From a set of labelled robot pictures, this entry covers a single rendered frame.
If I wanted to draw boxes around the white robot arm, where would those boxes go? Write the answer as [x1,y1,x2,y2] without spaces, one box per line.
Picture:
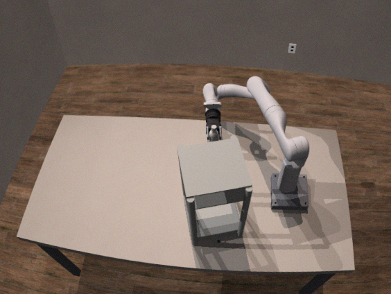
[203,76,309,193]

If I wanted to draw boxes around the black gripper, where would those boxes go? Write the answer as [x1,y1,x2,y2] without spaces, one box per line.
[204,102,222,140]

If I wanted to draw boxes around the grey bottle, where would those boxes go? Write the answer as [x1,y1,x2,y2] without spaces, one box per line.
[209,125,219,142]

